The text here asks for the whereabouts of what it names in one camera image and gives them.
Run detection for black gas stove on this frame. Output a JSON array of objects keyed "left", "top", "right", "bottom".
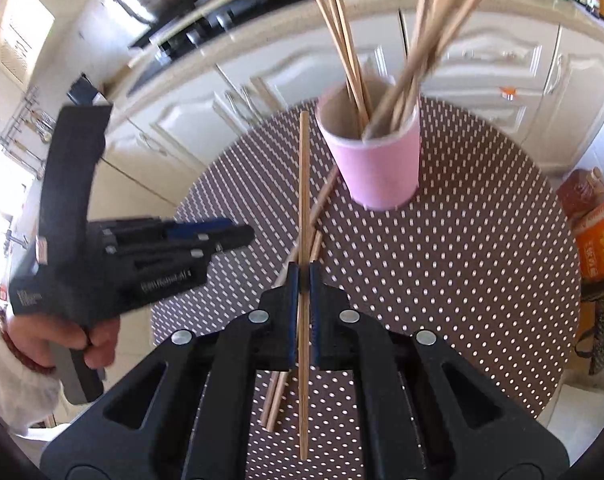
[{"left": 128, "top": 0, "right": 363, "bottom": 92}]

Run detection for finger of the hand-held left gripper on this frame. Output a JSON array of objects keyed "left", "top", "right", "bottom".
[
  {"left": 104, "top": 224, "right": 256, "bottom": 267},
  {"left": 102, "top": 216, "right": 235, "bottom": 241}
]

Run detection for wall utensil rack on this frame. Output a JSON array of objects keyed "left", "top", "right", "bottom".
[{"left": 0, "top": 85, "right": 57, "bottom": 171}]

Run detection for pink cup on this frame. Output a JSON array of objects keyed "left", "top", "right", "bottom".
[{"left": 316, "top": 76, "right": 423, "bottom": 212}]

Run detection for red bead bracelet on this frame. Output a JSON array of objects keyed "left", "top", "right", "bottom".
[{"left": 0, "top": 307, "right": 57, "bottom": 376}]

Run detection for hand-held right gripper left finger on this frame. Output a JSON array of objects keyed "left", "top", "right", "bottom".
[{"left": 40, "top": 261, "right": 303, "bottom": 480}]

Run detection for orange rice bag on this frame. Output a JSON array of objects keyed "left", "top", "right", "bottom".
[{"left": 572, "top": 200, "right": 604, "bottom": 281}]

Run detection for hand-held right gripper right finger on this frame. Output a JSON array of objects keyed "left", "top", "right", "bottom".
[{"left": 309, "top": 261, "right": 570, "bottom": 480}]

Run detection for cooking oil bottle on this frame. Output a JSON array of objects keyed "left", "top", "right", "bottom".
[{"left": 557, "top": 167, "right": 604, "bottom": 218}]

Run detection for white kitchen cabinet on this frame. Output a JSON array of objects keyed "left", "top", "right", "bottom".
[{"left": 102, "top": 7, "right": 604, "bottom": 181}]

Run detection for group of wooden chopsticks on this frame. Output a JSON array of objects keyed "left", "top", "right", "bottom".
[{"left": 297, "top": 0, "right": 505, "bottom": 141}]

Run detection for person's left hand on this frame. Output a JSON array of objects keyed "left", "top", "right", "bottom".
[{"left": 6, "top": 316, "right": 122, "bottom": 383}]

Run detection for person's left forearm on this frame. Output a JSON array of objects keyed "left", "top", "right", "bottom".
[{"left": 0, "top": 300, "right": 65, "bottom": 436}]

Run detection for small black box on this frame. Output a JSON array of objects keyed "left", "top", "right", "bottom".
[{"left": 66, "top": 74, "right": 105, "bottom": 108}]

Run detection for wooden chopstick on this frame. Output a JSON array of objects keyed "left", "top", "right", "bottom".
[
  {"left": 268, "top": 230, "right": 325, "bottom": 432},
  {"left": 298, "top": 111, "right": 311, "bottom": 462},
  {"left": 273, "top": 166, "right": 341, "bottom": 287},
  {"left": 260, "top": 245, "right": 319, "bottom": 418}
]

